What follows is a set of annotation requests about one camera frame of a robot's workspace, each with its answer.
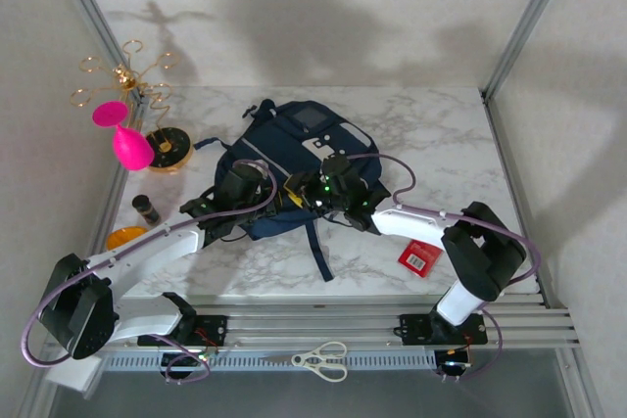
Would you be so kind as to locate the black control board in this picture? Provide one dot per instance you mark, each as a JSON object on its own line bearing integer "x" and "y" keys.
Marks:
{"x": 453, "y": 359}

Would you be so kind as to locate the small black cylinder bottle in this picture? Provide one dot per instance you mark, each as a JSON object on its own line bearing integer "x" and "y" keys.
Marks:
{"x": 146, "y": 208}

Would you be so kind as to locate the aluminium rail frame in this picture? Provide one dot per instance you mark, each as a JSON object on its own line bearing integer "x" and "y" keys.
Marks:
{"x": 313, "y": 325}

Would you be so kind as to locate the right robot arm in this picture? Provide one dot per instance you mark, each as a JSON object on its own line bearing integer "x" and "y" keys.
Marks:
{"x": 485, "y": 251}

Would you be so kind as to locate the pink plastic goblet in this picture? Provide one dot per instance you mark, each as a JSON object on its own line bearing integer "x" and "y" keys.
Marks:
{"x": 132, "y": 149}

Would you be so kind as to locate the navy blue backpack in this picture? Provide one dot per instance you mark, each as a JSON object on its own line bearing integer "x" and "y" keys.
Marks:
{"x": 289, "y": 144}

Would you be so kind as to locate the orange round lid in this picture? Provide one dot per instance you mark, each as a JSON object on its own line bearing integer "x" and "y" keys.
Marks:
{"x": 125, "y": 238}

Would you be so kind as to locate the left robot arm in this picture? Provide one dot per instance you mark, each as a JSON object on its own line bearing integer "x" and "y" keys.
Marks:
{"x": 78, "y": 310}

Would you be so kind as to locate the red retail package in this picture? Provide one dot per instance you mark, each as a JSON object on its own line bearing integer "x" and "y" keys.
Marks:
{"x": 421, "y": 259}

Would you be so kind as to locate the white paper pad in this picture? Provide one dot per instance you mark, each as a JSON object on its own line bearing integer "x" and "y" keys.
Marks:
{"x": 73, "y": 381}

